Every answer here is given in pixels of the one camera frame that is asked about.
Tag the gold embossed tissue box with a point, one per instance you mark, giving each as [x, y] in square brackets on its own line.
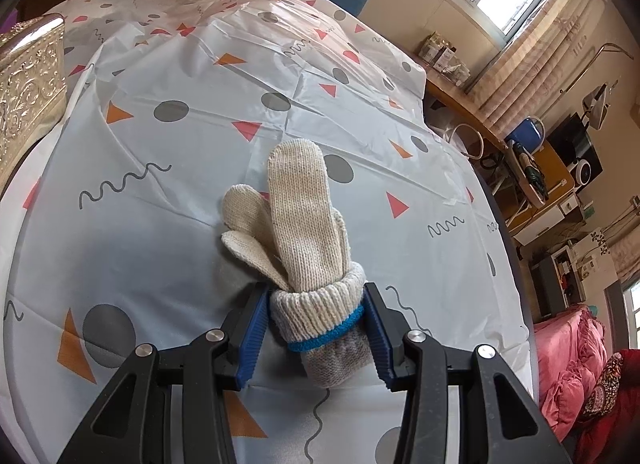
[30, 83]

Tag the white round fan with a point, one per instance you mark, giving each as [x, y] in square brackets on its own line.
[585, 173]

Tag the black monitor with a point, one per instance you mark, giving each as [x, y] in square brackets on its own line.
[575, 138]

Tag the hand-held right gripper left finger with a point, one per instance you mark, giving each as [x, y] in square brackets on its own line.
[252, 339]

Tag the dark red patterned cushion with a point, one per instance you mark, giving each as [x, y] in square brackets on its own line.
[615, 394]

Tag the white knit gloves blue band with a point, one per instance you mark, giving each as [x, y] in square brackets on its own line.
[300, 224]

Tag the blue folding chair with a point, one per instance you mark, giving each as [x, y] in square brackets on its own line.
[525, 132]

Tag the garment steamer stand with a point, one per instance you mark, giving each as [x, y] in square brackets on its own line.
[597, 103]

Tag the white tray with tools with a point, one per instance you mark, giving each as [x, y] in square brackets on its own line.
[530, 173]

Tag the clear desk organizer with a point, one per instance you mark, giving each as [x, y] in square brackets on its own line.
[445, 58]

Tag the white leaf printed box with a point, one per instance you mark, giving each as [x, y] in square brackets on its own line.
[590, 264]

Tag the wooden desk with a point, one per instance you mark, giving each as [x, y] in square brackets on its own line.
[450, 103]

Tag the white bag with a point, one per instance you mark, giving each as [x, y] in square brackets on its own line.
[465, 138]

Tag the pink ruffled bedding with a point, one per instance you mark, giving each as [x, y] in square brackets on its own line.
[570, 344]

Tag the beige patterned curtain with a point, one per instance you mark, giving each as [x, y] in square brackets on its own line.
[540, 58]

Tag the small side window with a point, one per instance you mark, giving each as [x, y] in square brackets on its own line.
[630, 314]

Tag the low grey shelf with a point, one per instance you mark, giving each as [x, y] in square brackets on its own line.
[550, 284]

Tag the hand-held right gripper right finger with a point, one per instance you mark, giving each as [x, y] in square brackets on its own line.
[380, 339]

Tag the wooden cabinet white front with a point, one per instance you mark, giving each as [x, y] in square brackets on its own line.
[555, 163]

